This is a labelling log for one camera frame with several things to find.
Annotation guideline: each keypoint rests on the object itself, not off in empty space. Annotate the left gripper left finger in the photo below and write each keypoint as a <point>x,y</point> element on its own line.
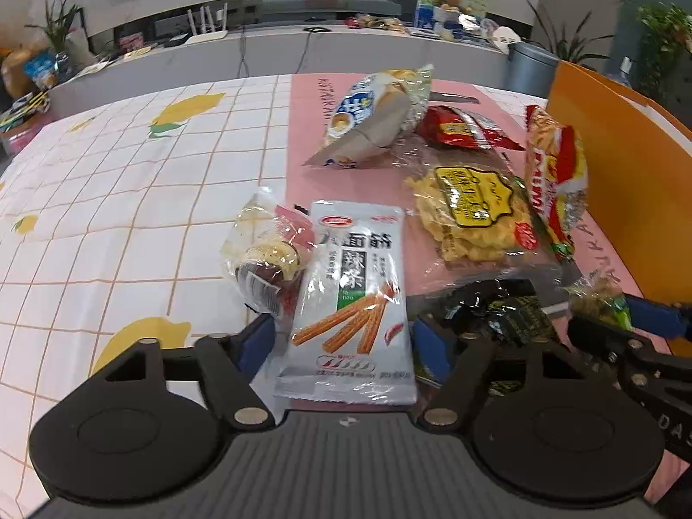
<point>154,420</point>

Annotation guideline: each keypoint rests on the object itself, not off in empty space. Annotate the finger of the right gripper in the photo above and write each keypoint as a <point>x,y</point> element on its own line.
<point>671,321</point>
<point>625,351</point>

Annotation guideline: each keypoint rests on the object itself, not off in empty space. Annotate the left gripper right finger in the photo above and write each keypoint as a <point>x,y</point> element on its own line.
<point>536,419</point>

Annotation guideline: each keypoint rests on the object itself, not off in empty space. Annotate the green pickled vegetable packet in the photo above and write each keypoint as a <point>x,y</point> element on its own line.
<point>598,297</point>

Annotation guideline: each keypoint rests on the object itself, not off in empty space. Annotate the dark seaweed snack packet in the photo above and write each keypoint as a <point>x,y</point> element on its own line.
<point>505,311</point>

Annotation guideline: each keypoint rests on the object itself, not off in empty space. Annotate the yellow cracker clear bag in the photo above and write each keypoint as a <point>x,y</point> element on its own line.
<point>471,218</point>

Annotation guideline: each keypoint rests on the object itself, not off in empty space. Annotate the red yellow noodle snack bag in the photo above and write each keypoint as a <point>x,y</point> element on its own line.
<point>556,174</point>

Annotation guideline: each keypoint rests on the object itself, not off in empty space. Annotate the white spicy strips packet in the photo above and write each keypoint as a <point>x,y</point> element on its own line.
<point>349,342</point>

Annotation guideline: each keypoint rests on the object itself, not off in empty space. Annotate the clear chocolate cupcake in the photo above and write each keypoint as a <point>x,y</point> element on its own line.
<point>266,253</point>

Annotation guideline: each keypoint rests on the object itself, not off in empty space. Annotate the orange cardboard box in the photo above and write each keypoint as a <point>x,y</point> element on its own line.
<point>639,191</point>

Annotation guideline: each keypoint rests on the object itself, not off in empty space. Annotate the lemon print white tablecloth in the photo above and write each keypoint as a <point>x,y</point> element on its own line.
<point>112,221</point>

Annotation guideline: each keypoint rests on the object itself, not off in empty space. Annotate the red snack packet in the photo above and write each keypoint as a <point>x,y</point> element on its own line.
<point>445,126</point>

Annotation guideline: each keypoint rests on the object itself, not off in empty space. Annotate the grey round trash bin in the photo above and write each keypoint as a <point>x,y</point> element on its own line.
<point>531,69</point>

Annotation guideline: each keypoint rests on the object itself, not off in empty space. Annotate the potted green leaf plant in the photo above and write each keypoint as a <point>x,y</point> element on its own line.
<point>574,48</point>

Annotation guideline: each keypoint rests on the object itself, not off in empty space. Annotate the climbing green vine plant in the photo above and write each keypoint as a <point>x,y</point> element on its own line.
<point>665,37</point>

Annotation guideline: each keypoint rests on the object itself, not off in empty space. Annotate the blue white chip bag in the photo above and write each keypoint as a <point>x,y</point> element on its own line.
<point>374,113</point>

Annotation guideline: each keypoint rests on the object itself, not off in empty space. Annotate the teddy bear calendar stand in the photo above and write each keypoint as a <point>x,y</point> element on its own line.
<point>451,19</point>

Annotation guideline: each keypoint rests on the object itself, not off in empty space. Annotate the pink table mat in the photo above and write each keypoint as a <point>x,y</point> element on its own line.
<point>310,99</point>

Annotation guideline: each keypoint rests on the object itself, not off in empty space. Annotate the bronze round vase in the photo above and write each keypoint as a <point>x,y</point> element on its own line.
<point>17,83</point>

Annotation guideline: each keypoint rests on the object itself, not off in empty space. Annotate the grey low tv cabinet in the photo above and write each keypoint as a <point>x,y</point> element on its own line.
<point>265,51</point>

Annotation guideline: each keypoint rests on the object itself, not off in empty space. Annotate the white wifi router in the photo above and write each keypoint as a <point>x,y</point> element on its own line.
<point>203,27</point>

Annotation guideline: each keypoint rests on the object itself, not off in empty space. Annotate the left potted grass plant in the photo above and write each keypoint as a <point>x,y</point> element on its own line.
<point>59,16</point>

